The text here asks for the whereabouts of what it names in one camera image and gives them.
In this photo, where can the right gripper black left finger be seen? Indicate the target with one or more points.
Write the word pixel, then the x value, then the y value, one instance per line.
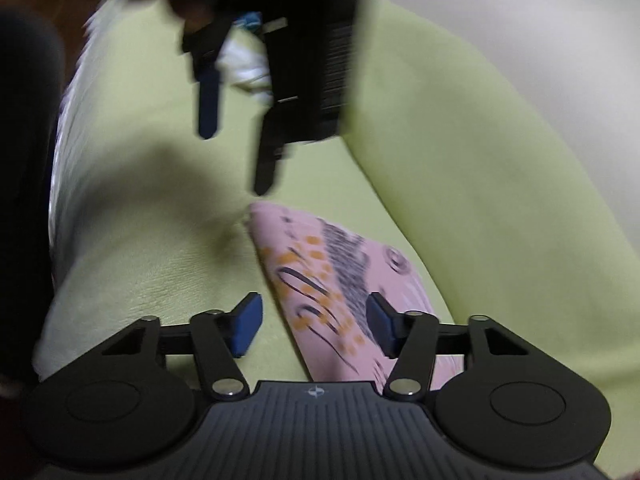
pixel 141 393

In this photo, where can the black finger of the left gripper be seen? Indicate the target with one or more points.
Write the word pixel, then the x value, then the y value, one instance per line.
pixel 205 46
pixel 279 129

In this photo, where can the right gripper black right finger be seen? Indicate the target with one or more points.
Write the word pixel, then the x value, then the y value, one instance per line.
pixel 489 391

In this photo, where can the pink patterned shorts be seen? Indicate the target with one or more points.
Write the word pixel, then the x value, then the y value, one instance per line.
pixel 322 275

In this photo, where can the white socks bundle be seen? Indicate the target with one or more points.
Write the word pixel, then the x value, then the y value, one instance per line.
pixel 245 69

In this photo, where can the blue patterned pouch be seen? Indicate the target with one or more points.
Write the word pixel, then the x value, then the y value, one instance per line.
pixel 252 22

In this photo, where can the light green sofa cover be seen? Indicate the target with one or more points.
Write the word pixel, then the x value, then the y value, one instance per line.
pixel 442 160

